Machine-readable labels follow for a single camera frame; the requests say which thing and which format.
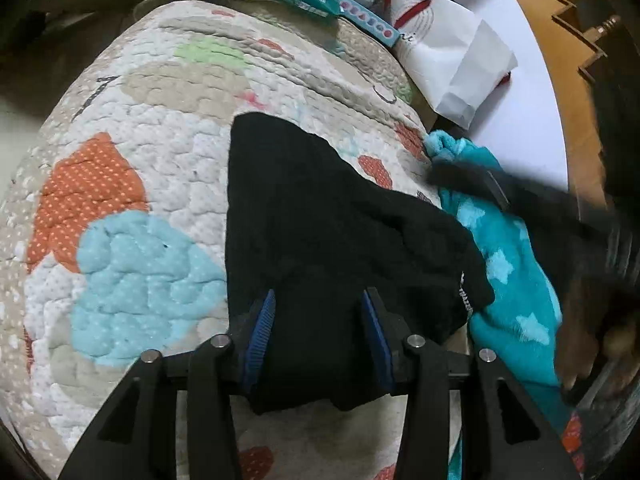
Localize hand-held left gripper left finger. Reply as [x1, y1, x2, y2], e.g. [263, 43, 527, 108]
[57, 288, 277, 480]

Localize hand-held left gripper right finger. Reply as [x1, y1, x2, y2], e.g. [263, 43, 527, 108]
[361, 287, 584, 480]

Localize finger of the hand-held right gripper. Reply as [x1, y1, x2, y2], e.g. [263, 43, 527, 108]
[429, 157, 609, 242]

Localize teal star fleece cloth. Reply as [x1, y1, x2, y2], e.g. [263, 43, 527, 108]
[424, 130, 581, 480]

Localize black pants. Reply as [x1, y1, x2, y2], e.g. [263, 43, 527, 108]
[223, 112, 496, 415]

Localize person's right hand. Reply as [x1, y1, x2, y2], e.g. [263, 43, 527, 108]
[554, 279, 635, 390]

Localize white paper bag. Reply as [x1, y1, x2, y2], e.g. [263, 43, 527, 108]
[384, 0, 519, 130]

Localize quilted patchwork blanket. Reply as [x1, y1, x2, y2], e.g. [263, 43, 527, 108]
[0, 0, 586, 480]

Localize blue blister strip pack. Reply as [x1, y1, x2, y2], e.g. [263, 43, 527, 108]
[338, 0, 402, 50]

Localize wooden furniture frame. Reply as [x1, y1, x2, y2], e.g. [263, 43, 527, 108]
[492, 0, 640, 206]

